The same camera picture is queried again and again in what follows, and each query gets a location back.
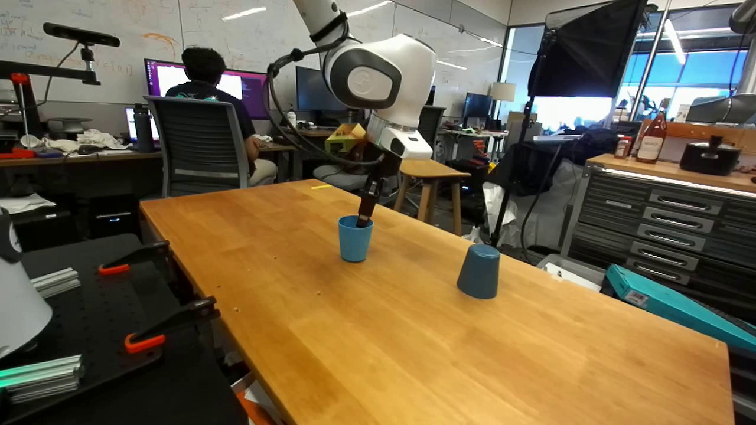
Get grey drawer cabinet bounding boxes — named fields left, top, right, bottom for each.
left=559, top=151, right=756, bottom=308

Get grey mesh office chair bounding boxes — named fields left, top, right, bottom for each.
left=143, top=94, right=258, bottom=201

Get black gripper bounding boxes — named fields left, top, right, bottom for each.
left=356, top=151, right=407, bottom=229

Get seated person in dark shirt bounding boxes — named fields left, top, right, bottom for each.
left=166, top=46, right=281, bottom=188

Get black softbox stand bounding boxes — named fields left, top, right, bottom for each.
left=489, top=98, right=545, bottom=249

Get black clamp with orange handle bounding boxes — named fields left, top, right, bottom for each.
left=96, top=242, right=172, bottom=281
left=121, top=296, right=220, bottom=356

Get small aluminium extrusion stack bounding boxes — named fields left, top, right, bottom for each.
left=29, top=264, right=82, bottom=301

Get black device on cabinet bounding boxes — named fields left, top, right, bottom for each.
left=678, top=133, right=744, bottom=177

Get aluminium extrusion bars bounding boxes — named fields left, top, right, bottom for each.
left=0, top=353, right=84, bottom=406

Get wooden stool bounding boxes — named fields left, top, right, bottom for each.
left=392, top=159, right=472, bottom=238

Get red can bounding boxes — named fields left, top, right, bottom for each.
left=613, top=133, right=637, bottom=160

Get white table lamp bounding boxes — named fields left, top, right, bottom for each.
left=486, top=78, right=519, bottom=106

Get black softbox light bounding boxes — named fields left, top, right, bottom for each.
left=526, top=0, right=650, bottom=101

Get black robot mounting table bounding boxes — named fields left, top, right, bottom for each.
left=0, top=229, right=248, bottom=425

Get monitor with purple screen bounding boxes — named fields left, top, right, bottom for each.
left=142, top=57, right=272, bottom=124

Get dark computer monitor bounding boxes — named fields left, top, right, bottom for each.
left=293, top=65, right=350, bottom=119

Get grey-blue inverted cup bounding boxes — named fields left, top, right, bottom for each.
left=453, top=242, right=504, bottom=303

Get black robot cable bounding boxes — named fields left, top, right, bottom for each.
left=265, top=46, right=383, bottom=171

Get black camera on red arm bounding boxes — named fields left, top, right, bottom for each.
left=0, top=18, right=122, bottom=91

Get bright blue plastic cup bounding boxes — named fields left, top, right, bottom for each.
left=336, top=214, right=375, bottom=268

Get amber bottle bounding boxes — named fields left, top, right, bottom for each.
left=630, top=111, right=668, bottom=166

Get multicoloured cube toy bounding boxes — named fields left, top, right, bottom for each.
left=323, top=121, right=370, bottom=160

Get teal hard case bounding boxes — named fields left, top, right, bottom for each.
left=604, top=263, right=756, bottom=360

